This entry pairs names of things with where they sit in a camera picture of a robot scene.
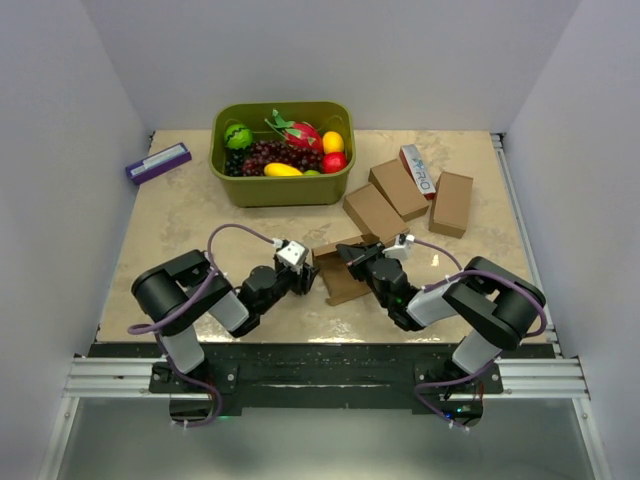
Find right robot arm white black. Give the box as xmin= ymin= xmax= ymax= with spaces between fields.
xmin=336 ymin=234 xmax=548 ymax=393

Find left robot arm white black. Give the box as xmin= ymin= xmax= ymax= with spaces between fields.
xmin=129 ymin=242 xmax=319 ymax=392

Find green toy watermelon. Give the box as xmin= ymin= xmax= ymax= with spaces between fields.
xmin=224 ymin=123 xmax=253 ymax=150

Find yellow toy mango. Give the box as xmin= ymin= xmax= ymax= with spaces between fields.
xmin=264 ymin=162 xmax=303 ymax=177

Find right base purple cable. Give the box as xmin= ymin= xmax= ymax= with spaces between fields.
xmin=415 ymin=359 xmax=501 ymax=432

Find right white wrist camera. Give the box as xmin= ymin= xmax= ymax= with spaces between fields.
xmin=383 ymin=234 xmax=415 ymax=261

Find brown paper box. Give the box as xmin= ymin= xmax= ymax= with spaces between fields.
xmin=312 ymin=234 xmax=377 ymax=306

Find pink toy dragon fruit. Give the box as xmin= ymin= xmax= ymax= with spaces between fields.
xmin=265 ymin=109 xmax=324 ymax=154

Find middle folded brown box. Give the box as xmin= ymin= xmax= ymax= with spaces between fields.
xmin=368 ymin=159 xmax=429 ymax=221

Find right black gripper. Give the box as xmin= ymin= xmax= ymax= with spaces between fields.
xmin=335 ymin=242 xmax=391 ymax=310

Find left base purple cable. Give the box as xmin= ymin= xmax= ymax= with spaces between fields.
xmin=154 ymin=334 xmax=224 ymax=430

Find yellow orange toy lemon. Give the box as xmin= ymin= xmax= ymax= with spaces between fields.
xmin=322 ymin=131 xmax=345 ymax=154

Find front folded brown box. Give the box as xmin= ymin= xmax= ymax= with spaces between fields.
xmin=343 ymin=183 xmax=409 ymax=244

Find right folded brown box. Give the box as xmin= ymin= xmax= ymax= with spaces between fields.
xmin=428 ymin=171 xmax=473 ymax=239

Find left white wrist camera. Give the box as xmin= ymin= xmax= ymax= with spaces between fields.
xmin=276 ymin=241 xmax=309 ymax=274

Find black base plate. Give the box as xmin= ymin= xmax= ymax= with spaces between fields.
xmin=87 ymin=343 xmax=555 ymax=426

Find aluminium frame rail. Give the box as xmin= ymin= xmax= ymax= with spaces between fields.
xmin=37 ymin=355 xmax=166 ymax=480

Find purple flat box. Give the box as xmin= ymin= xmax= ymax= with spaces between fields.
xmin=125 ymin=142 xmax=192 ymax=186

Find dark blue toy grapes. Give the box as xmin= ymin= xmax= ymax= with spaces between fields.
xmin=224 ymin=150 xmax=247 ymax=177

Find red toy grapes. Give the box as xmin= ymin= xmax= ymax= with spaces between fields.
xmin=241 ymin=140 xmax=322 ymax=176

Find red toy apple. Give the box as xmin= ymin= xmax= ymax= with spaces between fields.
xmin=321 ymin=152 xmax=348 ymax=174

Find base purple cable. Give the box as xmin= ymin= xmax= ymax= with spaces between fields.
xmin=415 ymin=359 xmax=501 ymax=432
xmin=154 ymin=334 xmax=224 ymax=430

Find folded brown box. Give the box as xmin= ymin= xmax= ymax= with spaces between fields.
xmin=428 ymin=171 xmax=473 ymax=239
xmin=343 ymin=183 xmax=409 ymax=244
xmin=368 ymin=159 xmax=429 ymax=221

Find red white toothpaste box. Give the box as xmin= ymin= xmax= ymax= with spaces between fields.
xmin=399 ymin=144 xmax=436 ymax=200

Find olive green plastic basket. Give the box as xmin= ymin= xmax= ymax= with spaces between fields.
xmin=208 ymin=101 xmax=355 ymax=207

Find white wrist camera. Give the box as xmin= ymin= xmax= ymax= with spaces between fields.
xmin=383 ymin=234 xmax=415 ymax=261
xmin=276 ymin=241 xmax=309 ymax=274

